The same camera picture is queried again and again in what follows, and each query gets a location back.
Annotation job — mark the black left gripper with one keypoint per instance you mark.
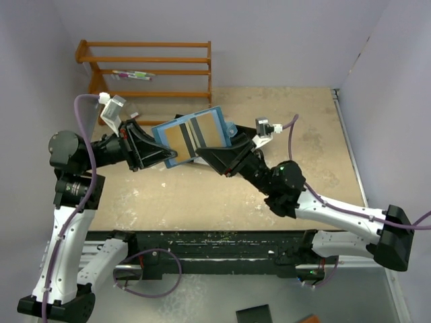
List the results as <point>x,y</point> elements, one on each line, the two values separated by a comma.
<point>127,145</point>

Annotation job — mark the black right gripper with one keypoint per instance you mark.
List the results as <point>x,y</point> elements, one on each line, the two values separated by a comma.
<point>241,159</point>

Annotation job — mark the gold card with black stripe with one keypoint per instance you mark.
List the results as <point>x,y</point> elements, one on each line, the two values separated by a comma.
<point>179,140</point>

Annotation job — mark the blue leather card holder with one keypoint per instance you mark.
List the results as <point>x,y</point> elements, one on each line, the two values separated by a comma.
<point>159,132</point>

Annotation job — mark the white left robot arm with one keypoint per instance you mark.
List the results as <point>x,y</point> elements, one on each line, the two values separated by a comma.
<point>65,292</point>

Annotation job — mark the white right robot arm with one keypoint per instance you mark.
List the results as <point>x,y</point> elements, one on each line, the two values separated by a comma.
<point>383,235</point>

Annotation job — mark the gold striped card in holder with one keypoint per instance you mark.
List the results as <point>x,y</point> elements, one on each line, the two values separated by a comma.
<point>205,131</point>

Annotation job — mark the black card holder on floor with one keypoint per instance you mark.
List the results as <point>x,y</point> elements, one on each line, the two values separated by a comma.
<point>257,314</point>

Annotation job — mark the orange card holder on floor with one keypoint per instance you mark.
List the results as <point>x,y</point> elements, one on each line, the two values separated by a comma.
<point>309,319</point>

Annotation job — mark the three-compartment sorting tray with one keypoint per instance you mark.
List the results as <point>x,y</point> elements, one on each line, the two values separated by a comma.
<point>229,130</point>

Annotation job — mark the coloured markers on rack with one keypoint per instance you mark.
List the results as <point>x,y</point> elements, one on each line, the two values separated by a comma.
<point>144,76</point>

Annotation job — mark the orange wooden rack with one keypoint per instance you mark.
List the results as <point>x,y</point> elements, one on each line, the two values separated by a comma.
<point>83,54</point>

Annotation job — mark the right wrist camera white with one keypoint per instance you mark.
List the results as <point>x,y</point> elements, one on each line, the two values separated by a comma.
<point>265,131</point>

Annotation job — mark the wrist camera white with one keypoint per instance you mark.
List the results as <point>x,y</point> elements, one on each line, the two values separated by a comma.
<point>265,131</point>
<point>111,110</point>

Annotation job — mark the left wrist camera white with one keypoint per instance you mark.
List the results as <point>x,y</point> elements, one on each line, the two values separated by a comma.
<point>111,110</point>

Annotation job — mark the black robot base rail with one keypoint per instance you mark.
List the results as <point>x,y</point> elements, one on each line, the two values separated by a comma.
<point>285,254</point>

